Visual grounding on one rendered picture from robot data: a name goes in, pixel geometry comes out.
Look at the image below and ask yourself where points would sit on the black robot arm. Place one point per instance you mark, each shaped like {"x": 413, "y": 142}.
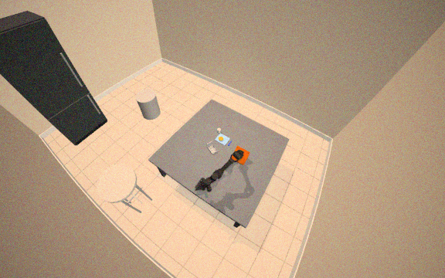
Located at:
{"x": 218, "y": 174}

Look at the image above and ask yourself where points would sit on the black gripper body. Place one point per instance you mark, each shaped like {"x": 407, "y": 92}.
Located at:
{"x": 205, "y": 181}

